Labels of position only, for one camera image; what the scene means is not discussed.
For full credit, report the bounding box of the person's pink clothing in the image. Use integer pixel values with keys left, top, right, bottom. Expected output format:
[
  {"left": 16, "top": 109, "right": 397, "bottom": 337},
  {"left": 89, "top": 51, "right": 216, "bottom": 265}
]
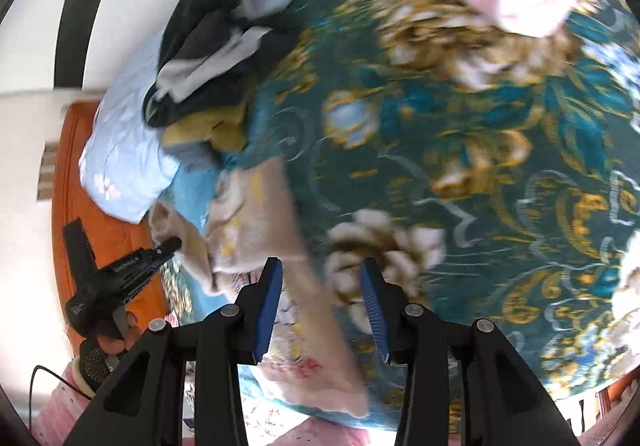
[{"left": 240, "top": 418, "right": 373, "bottom": 446}]

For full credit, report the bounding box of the wooden bed rail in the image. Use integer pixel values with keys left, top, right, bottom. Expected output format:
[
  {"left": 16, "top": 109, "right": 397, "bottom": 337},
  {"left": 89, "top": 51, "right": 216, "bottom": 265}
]
[{"left": 595, "top": 373, "right": 640, "bottom": 433}]

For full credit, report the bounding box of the wooden headboard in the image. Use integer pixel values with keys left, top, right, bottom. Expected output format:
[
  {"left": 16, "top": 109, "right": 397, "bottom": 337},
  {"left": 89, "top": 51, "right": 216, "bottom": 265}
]
[{"left": 50, "top": 101, "right": 171, "bottom": 367}]

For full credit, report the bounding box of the person's left hand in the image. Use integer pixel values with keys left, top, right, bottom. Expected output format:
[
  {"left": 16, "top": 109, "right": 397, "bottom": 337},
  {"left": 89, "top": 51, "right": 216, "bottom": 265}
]
[{"left": 95, "top": 311, "right": 139, "bottom": 356}]

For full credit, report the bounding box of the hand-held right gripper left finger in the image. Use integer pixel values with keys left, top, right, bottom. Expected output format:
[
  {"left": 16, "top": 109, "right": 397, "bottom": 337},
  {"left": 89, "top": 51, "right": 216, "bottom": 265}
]
[{"left": 62, "top": 257, "right": 283, "bottom": 446}]

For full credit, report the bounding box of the mustard yellow knit sweater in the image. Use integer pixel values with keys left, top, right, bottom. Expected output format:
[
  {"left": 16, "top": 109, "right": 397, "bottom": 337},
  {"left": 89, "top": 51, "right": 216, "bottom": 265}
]
[{"left": 162, "top": 108, "right": 248, "bottom": 154}]

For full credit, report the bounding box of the person's left forearm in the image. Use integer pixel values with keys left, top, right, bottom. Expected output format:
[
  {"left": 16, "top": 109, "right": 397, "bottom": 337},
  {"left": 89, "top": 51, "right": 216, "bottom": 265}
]
[{"left": 30, "top": 358, "right": 101, "bottom": 446}]

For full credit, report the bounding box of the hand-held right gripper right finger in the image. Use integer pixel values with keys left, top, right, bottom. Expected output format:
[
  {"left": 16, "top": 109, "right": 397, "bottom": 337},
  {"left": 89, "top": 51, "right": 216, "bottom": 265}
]
[{"left": 361, "top": 258, "right": 581, "bottom": 446}]

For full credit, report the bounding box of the teal floral blanket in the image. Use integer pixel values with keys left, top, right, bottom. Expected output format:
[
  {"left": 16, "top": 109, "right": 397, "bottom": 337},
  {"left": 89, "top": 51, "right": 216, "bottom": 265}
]
[{"left": 150, "top": 0, "right": 640, "bottom": 432}]

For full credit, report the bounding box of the dark grey white-lined garment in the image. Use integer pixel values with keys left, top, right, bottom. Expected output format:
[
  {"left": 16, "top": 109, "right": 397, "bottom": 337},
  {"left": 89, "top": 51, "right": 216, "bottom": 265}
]
[{"left": 142, "top": 0, "right": 301, "bottom": 129}]

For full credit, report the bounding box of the light blue floral pillow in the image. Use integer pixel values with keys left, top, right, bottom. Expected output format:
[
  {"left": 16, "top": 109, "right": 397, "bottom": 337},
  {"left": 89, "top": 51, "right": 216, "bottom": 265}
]
[{"left": 79, "top": 33, "right": 221, "bottom": 226}]

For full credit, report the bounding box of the black cable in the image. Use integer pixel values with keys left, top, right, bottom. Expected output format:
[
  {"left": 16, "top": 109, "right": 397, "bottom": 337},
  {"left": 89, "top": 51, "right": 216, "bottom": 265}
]
[{"left": 27, "top": 365, "right": 93, "bottom": 432}]

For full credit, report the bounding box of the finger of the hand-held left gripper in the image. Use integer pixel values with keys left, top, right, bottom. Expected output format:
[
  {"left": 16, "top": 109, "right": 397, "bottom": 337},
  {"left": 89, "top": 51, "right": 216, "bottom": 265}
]
[{"left": 100, "top": 236, "right": 183, "bottom": 305}]

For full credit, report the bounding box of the black wristband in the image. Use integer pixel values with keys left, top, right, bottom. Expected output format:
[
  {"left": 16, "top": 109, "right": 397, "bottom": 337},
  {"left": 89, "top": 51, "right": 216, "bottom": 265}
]
[{"left": 80, "top": 341, "right": 118, "bottom": 384}]

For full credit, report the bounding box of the beige fleece garment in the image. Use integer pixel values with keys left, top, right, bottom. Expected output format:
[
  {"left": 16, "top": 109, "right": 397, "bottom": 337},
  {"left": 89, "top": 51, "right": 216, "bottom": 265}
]
[{"left": 149, "top": 158, "right": 371, "bottom": 417}]

